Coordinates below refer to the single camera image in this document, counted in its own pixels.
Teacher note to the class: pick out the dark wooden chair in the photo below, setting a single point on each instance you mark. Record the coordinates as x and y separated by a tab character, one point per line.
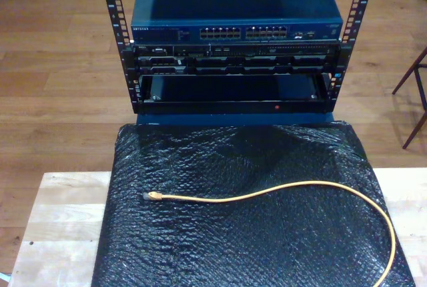
408	70

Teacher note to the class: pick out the blue network switch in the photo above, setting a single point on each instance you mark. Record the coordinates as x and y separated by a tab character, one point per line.
233	0

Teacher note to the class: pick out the black bubble wrap mat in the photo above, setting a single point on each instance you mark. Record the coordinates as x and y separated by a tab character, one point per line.
233	233

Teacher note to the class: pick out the blue rack base board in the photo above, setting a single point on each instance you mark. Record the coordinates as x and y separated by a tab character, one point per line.
200	119

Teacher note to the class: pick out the black rack server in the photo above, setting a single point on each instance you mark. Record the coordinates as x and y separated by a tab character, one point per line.
233	61

